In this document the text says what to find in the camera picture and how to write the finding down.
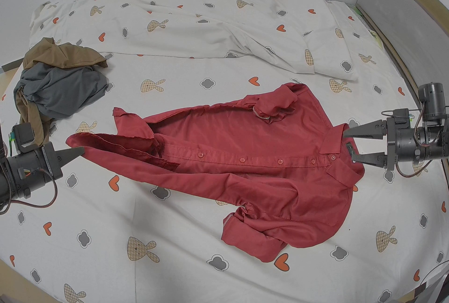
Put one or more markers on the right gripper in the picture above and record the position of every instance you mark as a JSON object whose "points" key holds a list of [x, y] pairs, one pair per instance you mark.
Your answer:
{"points": [[407, 145]]}

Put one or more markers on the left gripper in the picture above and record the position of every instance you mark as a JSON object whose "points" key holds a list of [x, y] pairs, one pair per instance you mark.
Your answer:
{"points": [[31, 171]]}

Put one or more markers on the red shirt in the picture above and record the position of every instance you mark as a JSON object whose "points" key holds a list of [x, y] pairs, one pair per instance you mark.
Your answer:
{"points": [[245, 140]]}

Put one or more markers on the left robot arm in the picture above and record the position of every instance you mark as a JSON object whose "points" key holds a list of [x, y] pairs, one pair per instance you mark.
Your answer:
{"points": [[2, 175]]}

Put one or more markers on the bed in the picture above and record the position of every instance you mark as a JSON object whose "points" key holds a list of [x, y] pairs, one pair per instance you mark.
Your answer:
{"points": [[196, 259]]}

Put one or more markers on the grey garment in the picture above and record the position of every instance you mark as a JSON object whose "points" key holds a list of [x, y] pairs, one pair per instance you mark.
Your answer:
{"points": [[59, 91]]}

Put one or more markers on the brown garment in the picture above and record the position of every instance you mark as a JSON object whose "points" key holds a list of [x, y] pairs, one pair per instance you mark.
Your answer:
{"points": [[70, 56]]}

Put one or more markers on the white printed quilt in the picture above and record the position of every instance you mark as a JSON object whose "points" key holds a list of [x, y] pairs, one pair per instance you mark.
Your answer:
{"points": [[210, 24]]}

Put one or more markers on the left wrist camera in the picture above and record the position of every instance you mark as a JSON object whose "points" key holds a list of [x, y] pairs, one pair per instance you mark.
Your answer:
{"points": [[25, 135]]}

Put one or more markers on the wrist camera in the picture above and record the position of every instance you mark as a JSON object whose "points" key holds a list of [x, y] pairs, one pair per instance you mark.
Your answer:
{"points": [[400, 115], [25, 135]]}

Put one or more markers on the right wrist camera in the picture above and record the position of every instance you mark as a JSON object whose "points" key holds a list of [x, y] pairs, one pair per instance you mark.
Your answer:
{"points": [[400, 115]]}

